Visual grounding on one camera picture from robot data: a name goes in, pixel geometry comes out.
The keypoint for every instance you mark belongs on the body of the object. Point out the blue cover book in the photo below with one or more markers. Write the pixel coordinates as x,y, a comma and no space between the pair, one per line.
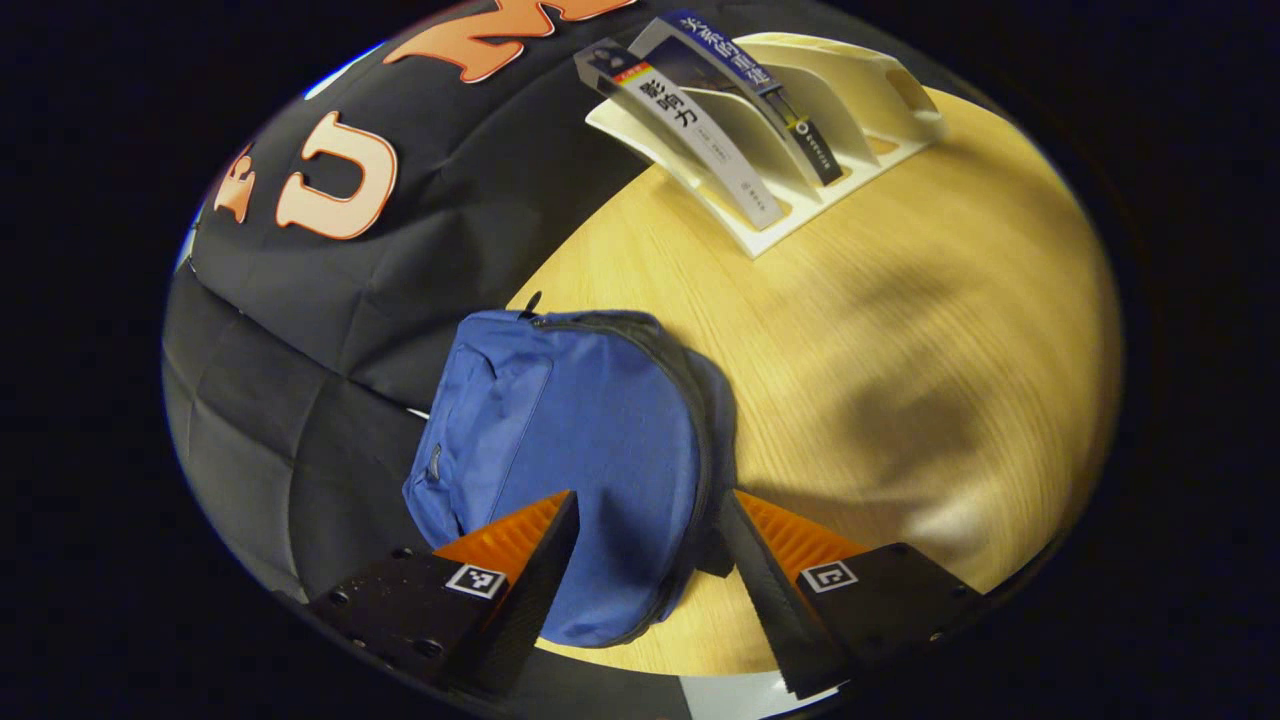
740,70

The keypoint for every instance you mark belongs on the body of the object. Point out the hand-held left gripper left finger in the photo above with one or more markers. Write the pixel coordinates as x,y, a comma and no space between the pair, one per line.
535,590

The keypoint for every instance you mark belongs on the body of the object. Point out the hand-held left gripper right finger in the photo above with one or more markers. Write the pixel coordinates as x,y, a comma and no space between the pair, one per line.
765,590

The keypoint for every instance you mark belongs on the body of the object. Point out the blue schoolbag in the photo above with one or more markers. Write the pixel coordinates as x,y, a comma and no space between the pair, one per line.
580,420

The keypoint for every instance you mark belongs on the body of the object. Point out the white bookshelf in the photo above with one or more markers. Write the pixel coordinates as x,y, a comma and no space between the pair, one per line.
850,90

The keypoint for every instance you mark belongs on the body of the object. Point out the grey bordered dark cover book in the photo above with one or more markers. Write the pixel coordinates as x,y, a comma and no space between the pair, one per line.
700,140

